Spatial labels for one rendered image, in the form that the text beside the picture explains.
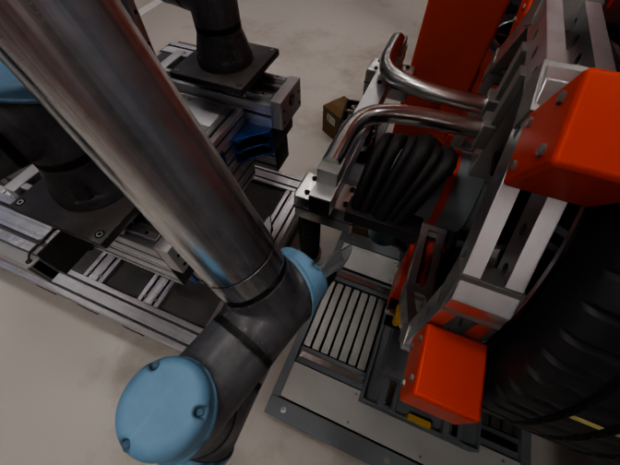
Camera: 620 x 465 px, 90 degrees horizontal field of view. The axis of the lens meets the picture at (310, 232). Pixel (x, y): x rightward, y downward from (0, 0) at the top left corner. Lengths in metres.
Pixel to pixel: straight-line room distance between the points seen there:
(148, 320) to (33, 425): 0.56
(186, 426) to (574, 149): 0.33
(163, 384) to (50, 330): 1.42
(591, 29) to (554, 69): 0.11
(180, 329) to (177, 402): 0.89
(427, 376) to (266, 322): 0.21
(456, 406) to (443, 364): 0.04
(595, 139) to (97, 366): 1.52
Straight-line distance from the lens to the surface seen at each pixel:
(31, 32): 0.23
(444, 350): 0.43
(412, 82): 0.54
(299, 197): 0.43
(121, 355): 1.50
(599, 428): 0.46
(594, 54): 0.44
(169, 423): 0.29
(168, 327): 1.19
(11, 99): 0.59
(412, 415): 1.14
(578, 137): 0.28
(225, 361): 0.30
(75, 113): 0.23
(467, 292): 0.37
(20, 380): 1.68
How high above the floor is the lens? 1.27
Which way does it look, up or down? 57 degrees down
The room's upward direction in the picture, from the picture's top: straight up
